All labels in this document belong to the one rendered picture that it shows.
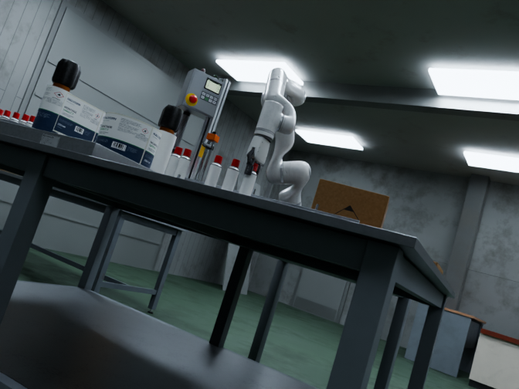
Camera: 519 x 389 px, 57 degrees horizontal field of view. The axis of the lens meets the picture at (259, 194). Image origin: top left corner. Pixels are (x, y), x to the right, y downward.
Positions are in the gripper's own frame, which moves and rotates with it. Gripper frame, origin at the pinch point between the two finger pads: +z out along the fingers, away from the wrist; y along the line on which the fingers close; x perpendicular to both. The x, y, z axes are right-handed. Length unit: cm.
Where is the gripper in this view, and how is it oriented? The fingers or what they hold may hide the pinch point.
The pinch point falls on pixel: (251, 172)
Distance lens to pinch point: 201.9
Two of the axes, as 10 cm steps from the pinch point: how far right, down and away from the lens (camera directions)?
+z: -3.0, 9.4, -1.3
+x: 8.6, 2.1, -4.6
